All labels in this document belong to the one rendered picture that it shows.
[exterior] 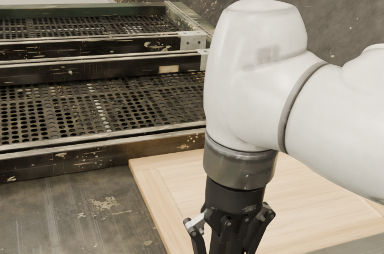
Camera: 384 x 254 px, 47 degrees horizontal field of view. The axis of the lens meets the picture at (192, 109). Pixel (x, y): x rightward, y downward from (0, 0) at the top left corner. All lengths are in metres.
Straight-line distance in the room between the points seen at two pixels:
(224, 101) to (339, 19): 2.45
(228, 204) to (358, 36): 2.26
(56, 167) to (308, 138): 0.82
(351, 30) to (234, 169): 2.32
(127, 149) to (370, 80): 0.83
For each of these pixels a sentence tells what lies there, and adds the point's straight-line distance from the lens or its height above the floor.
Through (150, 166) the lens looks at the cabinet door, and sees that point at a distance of 1.14.
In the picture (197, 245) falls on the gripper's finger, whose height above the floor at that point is 1.54.
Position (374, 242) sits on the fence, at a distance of 1.03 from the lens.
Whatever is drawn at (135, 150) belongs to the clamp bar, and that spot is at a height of 1.36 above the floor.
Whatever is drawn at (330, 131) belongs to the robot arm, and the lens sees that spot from 0.39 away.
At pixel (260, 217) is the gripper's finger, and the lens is 0.61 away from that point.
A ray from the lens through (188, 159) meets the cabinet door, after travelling 1.17.
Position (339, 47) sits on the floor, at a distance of 2.76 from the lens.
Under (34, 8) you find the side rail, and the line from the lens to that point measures 2.40.
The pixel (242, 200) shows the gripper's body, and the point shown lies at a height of 1.55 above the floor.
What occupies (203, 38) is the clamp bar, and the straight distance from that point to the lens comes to 2.00.
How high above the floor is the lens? 1.93
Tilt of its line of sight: 33 degrees down
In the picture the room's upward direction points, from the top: 62 degrees counter-clockwise
